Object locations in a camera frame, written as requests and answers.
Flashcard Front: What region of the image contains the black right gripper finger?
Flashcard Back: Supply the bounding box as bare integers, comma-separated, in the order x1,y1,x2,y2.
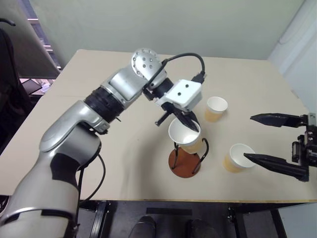
250,113,304,129
243,153,310,183

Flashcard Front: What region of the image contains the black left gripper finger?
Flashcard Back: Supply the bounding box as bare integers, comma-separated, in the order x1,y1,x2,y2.
186,113,201,132
174,108,199,132

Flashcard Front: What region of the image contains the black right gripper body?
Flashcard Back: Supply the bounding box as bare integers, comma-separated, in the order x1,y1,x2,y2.
291,112,317,166

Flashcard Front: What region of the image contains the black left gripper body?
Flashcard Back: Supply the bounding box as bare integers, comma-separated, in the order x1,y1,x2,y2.
155,101,179,126

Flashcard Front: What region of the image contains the white and tan paper cup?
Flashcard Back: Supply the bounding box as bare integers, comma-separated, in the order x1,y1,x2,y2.
222,143,257,173
205,96,229,123
168,118,203,155

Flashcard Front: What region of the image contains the dark rounded shape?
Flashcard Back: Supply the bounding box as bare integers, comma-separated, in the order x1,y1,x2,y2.
128,215,157,238

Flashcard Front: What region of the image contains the dark laptop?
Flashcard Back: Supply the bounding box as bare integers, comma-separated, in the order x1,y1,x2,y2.
19,77,44,96

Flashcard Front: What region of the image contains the white partition board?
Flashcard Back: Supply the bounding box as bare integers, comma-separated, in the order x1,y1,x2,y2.
13,0,61,78

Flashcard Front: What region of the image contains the black office chair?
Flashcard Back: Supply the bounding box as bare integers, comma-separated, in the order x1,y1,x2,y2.
0,18,33,156

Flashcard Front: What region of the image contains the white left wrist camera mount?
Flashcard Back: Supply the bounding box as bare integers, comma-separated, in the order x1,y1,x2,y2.
158,79,203,113

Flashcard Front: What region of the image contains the wire cup holder, brown base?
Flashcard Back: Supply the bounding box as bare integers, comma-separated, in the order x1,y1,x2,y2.
168,137,210,179

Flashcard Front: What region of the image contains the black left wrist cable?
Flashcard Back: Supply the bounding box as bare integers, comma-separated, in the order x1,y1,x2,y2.
148,53,207,89

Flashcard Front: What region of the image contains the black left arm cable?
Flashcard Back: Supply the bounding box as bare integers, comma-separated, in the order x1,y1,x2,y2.
74,146,107,238

